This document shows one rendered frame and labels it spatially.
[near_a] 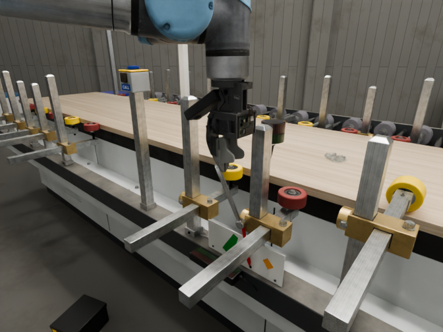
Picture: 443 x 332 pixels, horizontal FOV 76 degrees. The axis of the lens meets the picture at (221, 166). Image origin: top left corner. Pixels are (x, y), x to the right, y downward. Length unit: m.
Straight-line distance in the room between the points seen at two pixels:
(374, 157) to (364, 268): 0.20
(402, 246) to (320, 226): 0.36
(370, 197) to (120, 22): 0.51
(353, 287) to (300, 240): 0.54
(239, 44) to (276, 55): 4.33
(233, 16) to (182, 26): 0.19
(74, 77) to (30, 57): 0.80
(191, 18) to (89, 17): 0.13
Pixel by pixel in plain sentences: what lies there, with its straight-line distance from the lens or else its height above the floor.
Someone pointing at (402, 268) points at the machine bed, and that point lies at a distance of 0.92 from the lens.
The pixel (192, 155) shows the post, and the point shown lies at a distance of 0.85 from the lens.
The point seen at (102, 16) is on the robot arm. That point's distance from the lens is 0.43.
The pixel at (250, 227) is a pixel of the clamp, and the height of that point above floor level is 0.84.
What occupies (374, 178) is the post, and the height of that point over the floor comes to 1.05.
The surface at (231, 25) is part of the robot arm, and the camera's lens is 0.58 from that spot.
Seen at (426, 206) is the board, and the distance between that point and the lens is 0.91.
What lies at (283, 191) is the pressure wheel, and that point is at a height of 0.91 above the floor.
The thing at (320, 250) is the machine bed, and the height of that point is 0.69.
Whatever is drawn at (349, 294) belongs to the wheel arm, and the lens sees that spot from 0.46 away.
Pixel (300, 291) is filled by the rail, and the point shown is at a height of 0.70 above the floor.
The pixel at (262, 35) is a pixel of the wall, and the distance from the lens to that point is 4.90.
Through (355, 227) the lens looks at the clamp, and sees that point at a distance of 0.63.
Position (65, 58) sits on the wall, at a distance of 5.78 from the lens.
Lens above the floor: 1.27
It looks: 22 degrees down
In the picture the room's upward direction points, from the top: straight up
